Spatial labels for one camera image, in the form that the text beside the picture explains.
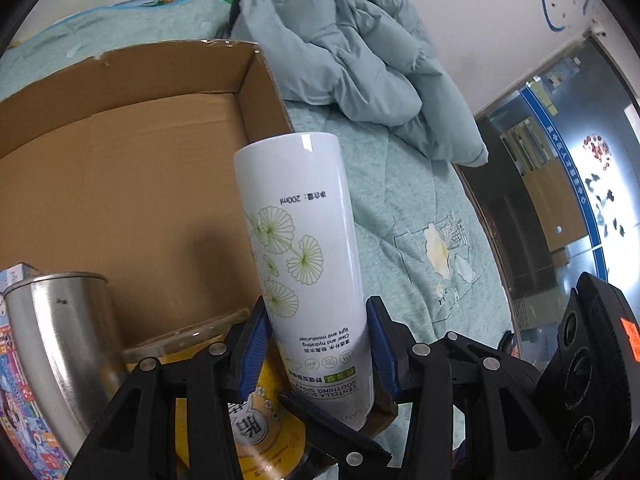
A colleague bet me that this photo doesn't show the cardboard box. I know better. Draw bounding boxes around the cardboard box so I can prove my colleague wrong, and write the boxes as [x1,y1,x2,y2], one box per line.
[0,39,398,436]

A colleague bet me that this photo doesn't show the white spray bottle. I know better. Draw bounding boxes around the white spray bottle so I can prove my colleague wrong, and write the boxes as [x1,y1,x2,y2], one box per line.
[232,131,376,431]

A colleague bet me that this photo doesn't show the dark jar with yellow label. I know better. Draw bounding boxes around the dark jar with yellow label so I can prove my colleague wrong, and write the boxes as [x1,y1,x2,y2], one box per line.
[122,307,313,480]

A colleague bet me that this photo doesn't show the round metal tin can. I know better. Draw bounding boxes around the round metal tin can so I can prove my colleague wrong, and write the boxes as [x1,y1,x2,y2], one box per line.
[2,271,128,446]

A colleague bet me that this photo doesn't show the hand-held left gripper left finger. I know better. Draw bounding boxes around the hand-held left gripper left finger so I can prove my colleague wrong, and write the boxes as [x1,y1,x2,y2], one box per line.
[65,296,275,480]

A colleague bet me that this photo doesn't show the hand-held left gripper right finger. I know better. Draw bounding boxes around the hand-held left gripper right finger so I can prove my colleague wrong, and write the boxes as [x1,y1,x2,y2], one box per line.
[365,296,568,480]

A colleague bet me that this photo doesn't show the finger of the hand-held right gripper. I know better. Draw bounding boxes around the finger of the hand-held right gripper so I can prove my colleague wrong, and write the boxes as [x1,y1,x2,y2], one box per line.
[277,389,393,468]
[440,331,541,386]

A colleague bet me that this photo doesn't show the light blue puffer jacket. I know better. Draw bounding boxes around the light blue puffer jacket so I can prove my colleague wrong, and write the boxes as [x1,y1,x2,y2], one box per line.
[227,0,491,166]

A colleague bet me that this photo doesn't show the glass door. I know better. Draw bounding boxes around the glass door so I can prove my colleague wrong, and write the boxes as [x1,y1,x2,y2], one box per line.
[455,30,640,361]

